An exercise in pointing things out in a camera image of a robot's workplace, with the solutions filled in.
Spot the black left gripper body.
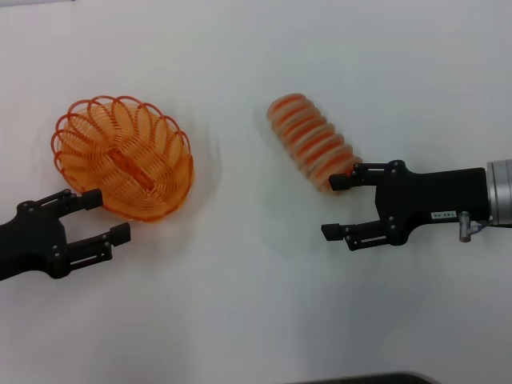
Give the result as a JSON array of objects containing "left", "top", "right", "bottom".
[{"left": 0, "top": 199, "right": 75, "bottom": 283}]

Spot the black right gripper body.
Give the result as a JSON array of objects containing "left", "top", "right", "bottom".
[{"left": 374, "top": 166, "right": 491, "bottom": 246}]

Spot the orange woven plastic basket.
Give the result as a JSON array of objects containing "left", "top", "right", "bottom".
[{"left": 50, "top": 94, "right": 195, "bottom": 222}]

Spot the orange white striped bread loaf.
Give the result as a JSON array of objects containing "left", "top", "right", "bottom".
[{"left": 266, "top": 91, "right": 365, "bottom": 196}]

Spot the dark robot torso edge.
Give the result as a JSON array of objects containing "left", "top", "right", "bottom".
[{"left": 294, "top": 370, "right": 435, "bottom": 384}]

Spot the silver cable plug connector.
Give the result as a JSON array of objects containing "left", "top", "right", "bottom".
[{"left": 458, "top": 210, "right": 491, "bottom": 243}]

